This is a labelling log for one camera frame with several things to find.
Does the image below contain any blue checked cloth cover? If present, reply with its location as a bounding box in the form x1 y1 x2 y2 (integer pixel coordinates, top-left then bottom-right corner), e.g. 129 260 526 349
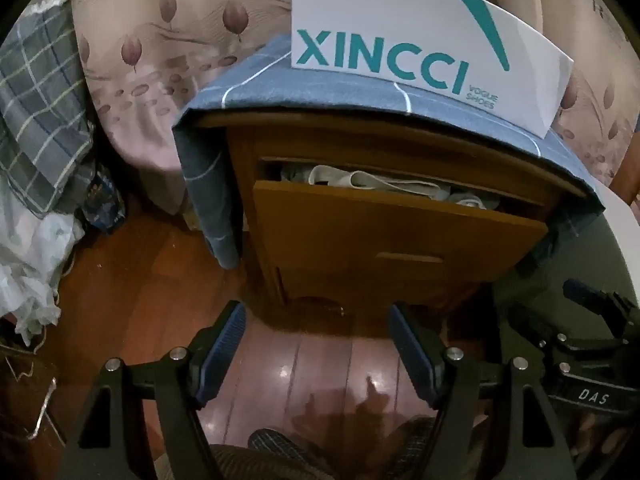
172 35 605 270

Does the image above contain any wooden drawer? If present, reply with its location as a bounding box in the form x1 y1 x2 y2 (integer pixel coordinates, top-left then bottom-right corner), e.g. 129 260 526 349
252 180 547 308

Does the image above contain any beige ribbed underwear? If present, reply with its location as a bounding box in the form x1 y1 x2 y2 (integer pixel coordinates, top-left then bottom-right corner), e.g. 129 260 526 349
306 165 450 200

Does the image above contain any dark blue plastic bag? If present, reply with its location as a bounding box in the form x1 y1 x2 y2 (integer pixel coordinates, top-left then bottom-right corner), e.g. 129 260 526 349
80 168 127 232

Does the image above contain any wooden nightstand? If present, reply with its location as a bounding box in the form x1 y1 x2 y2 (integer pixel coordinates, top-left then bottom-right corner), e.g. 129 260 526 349
201 112 586 307

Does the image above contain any plaid slipper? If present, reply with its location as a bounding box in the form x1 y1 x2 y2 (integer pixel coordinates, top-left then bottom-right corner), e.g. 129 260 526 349
247 428 316 465

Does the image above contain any white crumpled cloth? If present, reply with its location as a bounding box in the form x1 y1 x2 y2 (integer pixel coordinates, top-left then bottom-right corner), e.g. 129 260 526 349
0 179 84 344

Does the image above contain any floral beige bedsheet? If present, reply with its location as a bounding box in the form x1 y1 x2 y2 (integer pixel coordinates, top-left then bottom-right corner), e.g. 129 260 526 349
72 0 639 214

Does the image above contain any white XINCCI shoe box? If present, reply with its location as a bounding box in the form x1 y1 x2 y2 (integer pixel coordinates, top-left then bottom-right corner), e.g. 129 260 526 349
291 0 573 138

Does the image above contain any grey plaid blanket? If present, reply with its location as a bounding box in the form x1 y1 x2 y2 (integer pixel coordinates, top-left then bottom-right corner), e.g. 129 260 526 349
0 3 96 218

